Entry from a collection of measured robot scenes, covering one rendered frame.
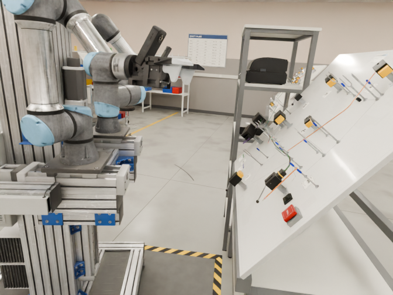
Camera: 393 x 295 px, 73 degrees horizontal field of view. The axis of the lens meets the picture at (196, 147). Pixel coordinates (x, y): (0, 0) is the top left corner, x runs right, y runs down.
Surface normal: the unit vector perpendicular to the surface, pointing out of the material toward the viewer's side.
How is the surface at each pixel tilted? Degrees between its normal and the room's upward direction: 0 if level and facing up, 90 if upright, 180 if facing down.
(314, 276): 0
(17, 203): 90
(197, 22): 90
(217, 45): 90
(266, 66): 90
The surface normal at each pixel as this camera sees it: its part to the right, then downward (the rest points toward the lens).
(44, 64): 0.72, 0.26
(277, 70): -0.09, 0.30
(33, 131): -0.37, 0.39
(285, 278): 0.06, -0.95
